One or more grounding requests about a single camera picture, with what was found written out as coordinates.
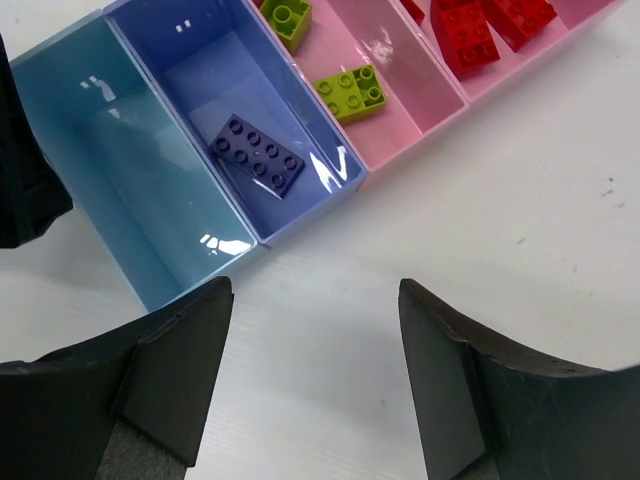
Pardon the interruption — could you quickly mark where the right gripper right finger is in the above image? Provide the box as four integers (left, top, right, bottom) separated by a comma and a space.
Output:
398, 279, 639, 479

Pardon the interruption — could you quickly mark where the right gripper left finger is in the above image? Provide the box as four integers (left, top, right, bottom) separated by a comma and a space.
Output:
1, 277, 234, 479

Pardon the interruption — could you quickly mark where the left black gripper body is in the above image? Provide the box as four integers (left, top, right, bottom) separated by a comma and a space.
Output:
0, 49, 73, 249

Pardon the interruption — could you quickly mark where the purple lego plate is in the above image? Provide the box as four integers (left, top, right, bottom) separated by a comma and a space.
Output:
210, 114, 305, 199

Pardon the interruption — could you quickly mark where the green lego brick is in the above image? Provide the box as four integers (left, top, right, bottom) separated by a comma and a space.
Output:
313, 64, 387, 126
260, 0, 312, 55

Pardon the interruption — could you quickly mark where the small red lego brick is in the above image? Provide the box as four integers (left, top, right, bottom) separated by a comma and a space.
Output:
400, 0, 426, 26

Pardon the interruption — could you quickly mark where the light blue container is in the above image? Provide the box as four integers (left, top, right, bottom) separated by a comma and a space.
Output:
11, 12, 259, 311

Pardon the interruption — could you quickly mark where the purple blue container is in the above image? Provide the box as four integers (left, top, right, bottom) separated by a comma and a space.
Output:
106, 1, 366, 246

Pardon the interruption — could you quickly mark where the small pink container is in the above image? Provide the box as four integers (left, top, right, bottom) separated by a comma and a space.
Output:
247, 0, 471, 176

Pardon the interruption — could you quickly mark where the large pink container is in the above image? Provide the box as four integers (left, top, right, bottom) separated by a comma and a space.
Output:
396, 1, 620, 102

